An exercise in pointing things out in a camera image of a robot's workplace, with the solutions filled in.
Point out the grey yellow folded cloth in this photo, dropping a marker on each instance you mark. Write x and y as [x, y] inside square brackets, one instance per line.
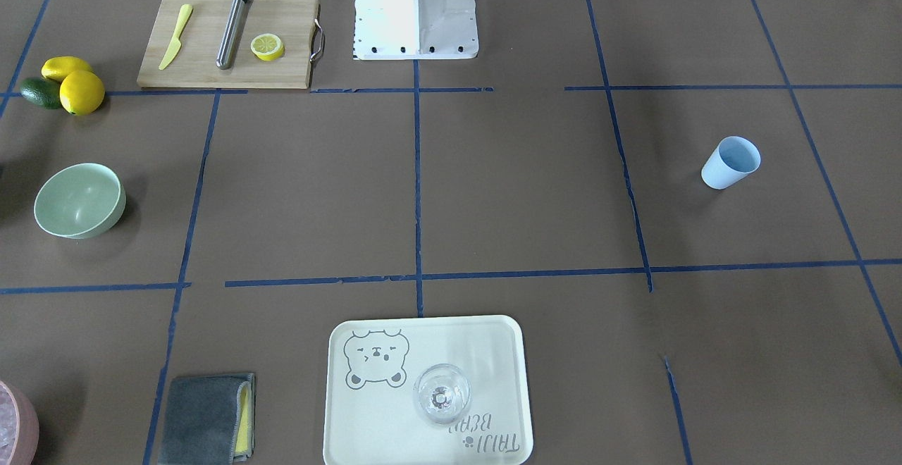
[209, 419]

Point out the wooden cutting board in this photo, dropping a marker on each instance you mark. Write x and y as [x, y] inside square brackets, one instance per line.
[294, 21]

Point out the steel muddler black cap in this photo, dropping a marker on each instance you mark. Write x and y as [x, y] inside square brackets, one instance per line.
[231, 34]

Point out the yellow lemon front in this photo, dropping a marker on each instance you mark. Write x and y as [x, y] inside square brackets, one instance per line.
[81, 92]

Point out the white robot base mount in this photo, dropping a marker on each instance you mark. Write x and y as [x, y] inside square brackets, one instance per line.
[395, 30]

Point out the lemon half slice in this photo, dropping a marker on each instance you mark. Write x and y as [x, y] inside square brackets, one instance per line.
[267, 47]

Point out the green bowl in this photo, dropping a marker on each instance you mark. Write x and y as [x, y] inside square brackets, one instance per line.
[80, 201]

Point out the yellow plastic knife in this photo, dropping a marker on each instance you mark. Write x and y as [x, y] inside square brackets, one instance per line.
[175, 44]

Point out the cream bear tray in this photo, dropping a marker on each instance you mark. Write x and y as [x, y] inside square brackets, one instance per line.
[371, 416]

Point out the pink bowl of ice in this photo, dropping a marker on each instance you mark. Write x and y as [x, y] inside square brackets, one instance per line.
[20, 427]

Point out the green avocado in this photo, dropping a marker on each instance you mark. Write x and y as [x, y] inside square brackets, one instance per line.
[41, 92]

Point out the yellow lemon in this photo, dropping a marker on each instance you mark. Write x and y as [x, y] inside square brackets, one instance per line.
[81, 92]
[58, 68]

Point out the light blue cup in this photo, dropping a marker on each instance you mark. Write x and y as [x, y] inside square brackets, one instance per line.
[732, 160]

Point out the yellow lemon rear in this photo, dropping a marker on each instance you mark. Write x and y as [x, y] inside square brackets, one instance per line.
[58, 68]

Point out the clear wine glass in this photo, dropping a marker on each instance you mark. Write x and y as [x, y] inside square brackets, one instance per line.
[442, 394]

